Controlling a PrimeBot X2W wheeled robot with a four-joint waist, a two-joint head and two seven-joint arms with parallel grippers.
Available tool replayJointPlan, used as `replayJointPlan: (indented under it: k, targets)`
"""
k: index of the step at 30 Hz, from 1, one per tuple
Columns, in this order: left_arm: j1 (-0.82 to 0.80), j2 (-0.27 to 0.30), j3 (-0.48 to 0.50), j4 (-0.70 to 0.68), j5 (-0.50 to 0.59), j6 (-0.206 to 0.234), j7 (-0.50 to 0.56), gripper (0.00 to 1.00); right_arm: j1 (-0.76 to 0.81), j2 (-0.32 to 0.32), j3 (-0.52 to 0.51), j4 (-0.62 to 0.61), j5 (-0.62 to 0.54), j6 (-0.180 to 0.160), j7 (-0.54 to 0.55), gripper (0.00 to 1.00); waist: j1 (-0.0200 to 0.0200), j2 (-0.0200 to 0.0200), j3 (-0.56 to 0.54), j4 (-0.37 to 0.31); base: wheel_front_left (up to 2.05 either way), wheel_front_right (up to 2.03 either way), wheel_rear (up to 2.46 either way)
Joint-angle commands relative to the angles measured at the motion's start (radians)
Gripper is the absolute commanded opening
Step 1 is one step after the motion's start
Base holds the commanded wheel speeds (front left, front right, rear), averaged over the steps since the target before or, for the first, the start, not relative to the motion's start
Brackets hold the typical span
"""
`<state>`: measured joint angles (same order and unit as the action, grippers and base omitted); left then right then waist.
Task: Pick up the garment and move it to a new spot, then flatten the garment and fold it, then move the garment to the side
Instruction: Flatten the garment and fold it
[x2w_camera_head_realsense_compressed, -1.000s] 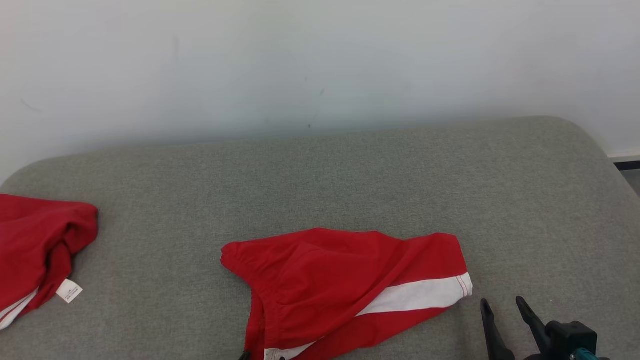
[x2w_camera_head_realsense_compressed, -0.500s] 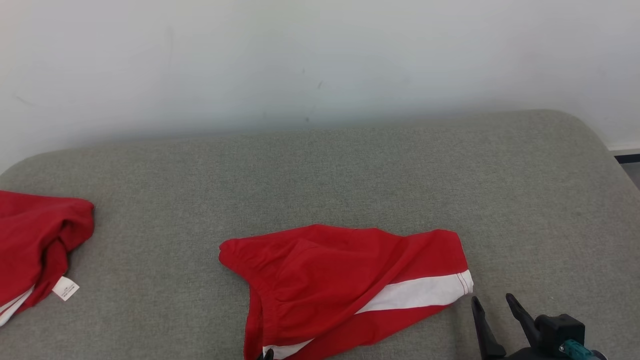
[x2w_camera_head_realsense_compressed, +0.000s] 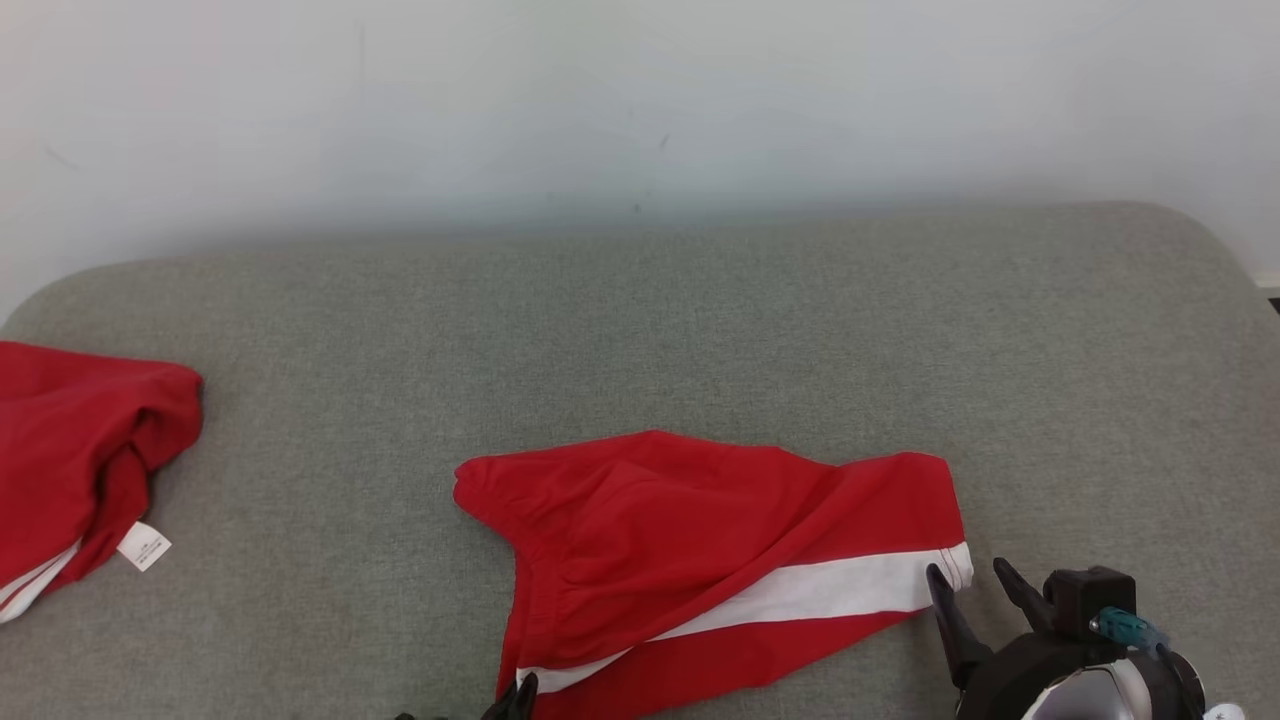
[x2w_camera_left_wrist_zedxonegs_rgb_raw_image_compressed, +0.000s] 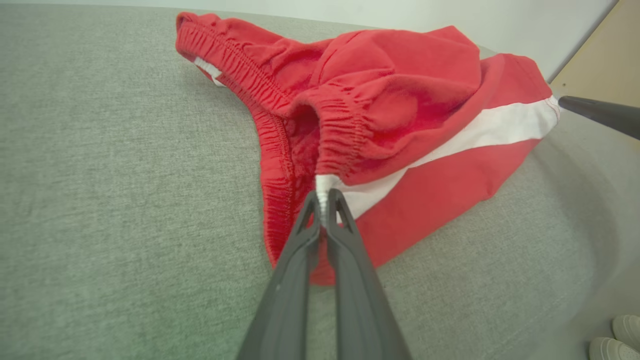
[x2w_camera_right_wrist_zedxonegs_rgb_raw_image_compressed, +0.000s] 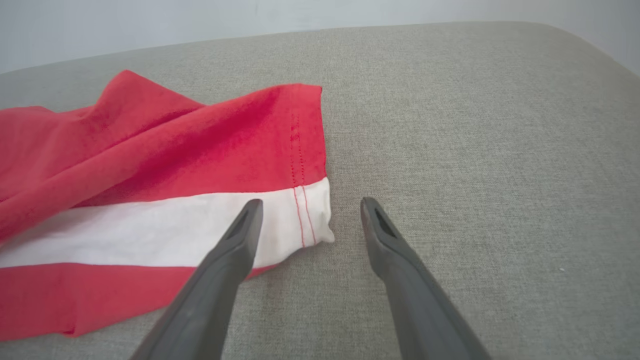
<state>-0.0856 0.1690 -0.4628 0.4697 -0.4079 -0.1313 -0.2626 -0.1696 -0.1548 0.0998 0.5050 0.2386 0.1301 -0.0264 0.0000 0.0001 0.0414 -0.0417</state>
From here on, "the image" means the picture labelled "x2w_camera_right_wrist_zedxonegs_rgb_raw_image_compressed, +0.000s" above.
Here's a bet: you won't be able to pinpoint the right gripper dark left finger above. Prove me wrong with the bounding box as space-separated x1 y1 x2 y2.
131 199 264 360

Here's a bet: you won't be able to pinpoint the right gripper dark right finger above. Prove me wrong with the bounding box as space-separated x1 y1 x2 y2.
360 197 493 360

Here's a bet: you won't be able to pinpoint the red shorts with white stripe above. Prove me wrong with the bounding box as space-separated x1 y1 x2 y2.
0 70 336 342

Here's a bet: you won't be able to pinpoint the grey fabric sofa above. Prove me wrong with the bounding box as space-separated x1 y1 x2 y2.
0 21 640 360

